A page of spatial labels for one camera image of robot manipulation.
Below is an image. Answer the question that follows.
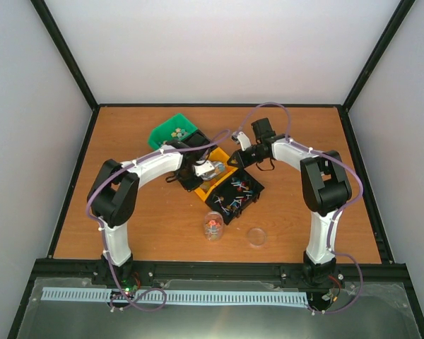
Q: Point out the metal scoop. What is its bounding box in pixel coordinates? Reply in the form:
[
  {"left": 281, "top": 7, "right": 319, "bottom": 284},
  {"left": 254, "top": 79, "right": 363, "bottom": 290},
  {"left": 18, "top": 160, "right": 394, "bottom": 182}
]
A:
[{"left": 203, "top": 161, "right": 227, "bottom": 181}]

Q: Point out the yellow plastic bin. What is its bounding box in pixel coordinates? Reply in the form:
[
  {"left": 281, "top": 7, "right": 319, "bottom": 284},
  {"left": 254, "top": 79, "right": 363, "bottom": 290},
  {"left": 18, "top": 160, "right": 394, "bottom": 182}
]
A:
[{"left": 194, "top": 147, "right": 237, "bottom": 201}]

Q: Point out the black bin with popsicle candies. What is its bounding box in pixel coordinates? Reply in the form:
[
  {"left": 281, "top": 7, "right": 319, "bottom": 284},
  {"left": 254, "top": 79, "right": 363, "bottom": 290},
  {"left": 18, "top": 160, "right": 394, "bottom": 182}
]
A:
[{"left": 182, "top": 129, "right": 211, "bottom": 148}]

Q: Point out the black bin with lollipops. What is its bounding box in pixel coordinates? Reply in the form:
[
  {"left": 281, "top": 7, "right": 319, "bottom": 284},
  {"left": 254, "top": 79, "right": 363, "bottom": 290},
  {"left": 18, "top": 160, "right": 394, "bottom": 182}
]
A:
[{"left": 205, "top": 169, "right": 265, "bottom": 225}]

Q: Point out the green plastic bin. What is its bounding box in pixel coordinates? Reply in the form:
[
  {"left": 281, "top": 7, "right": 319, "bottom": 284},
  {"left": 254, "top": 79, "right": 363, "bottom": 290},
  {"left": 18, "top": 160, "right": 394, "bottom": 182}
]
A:
[{"left": 148, "top": 113, "right": 198, "bottom": 150}]

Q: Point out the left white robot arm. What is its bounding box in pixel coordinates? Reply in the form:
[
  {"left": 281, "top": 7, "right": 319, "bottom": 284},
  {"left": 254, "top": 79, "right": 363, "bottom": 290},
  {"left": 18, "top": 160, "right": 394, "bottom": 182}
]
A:
[{"left": 86, "top": 142, "right": 208, "bottom": 285}]

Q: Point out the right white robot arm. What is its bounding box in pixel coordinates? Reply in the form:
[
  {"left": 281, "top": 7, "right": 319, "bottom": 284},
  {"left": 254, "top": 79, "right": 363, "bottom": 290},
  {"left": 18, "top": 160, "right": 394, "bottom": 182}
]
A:
[{"left": 228, "top": 118, "right": 352, "bottom": 286}]

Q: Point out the clear plastic jar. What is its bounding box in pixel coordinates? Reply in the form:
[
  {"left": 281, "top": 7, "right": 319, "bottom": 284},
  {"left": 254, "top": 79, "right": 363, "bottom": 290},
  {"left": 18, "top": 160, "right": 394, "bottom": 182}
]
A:
[{"left": 204, "top": 211, "right": 224, "bottom": 241}]

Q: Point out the clear jar lid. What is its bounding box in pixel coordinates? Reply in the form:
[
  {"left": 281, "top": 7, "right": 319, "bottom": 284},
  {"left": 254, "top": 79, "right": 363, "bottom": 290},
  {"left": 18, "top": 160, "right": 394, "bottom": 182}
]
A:
[{"left": 247, "top": 227, "right": 266, "bottom": 247}]

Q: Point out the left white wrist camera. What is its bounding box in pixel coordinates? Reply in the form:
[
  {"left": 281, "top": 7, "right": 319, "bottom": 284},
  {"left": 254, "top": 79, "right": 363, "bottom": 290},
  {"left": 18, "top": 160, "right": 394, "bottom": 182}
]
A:
[{"left": 193, "top": 160, "right": 215, "bottom": 177}]

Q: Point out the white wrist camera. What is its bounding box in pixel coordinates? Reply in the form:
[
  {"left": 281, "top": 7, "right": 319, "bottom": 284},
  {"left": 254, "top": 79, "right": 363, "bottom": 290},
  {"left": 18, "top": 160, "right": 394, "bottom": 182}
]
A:
[
  {"left": 231, "top": 131, "right": 252, "bottom": 151},
  {"left": 193, "top": 160, "right": 215, "bottom": 177}
]

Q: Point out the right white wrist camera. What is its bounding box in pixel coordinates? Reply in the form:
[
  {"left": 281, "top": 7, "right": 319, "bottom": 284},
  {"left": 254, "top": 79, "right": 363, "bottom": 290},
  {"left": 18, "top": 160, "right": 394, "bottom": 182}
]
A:
[{"left": 231, "top": 131, "right": 252, "bottom": 151}]

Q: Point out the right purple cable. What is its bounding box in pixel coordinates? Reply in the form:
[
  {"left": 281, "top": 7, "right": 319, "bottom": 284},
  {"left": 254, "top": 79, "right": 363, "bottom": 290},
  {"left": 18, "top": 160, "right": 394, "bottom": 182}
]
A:
[{"left": 232, "top": 102, "right": 365, "bottom": 316}]

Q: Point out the light blue cable duct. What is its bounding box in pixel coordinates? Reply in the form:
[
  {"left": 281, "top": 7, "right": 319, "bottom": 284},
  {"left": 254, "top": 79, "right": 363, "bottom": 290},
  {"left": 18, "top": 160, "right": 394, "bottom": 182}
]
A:
[{"left": 40, "top": 287, "right": 308, "bottom": 308}]

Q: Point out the black aluminium rail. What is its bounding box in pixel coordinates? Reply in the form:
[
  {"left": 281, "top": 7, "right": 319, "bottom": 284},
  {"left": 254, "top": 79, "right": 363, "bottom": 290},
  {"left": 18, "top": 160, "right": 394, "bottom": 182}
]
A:
[{"left": 31, "top": 259, "right": 409, "bottom": 287}]

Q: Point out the metal base plate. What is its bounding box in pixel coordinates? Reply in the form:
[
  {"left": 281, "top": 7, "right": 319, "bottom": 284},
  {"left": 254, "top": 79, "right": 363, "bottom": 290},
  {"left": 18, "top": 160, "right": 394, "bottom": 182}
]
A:
[{"left": 13, "top": 278, "right": 423, "bottom": 338}]

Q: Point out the black frame post right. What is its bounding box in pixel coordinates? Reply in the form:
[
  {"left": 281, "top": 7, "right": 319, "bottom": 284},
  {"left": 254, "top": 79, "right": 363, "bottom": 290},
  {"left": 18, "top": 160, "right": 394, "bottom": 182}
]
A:
[{"left": 342, "top": 0, "right": 416, "bottom": 113}]

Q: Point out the black frame post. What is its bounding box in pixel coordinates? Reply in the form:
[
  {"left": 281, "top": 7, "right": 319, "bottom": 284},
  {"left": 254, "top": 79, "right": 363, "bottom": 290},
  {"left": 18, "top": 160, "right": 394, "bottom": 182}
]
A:
[
  {"left": 342, "top": 0, "right": 416, "bottom": 113},
  {"left": 30, "top": 0, "right": 98, "bottom": 110}
]

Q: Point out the black frame post left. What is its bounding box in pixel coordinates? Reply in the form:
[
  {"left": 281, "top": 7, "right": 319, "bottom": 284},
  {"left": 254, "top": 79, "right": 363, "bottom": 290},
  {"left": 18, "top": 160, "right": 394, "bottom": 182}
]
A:
[{"left": 30, "top": 0, "right": 98, "bottom": 110}]

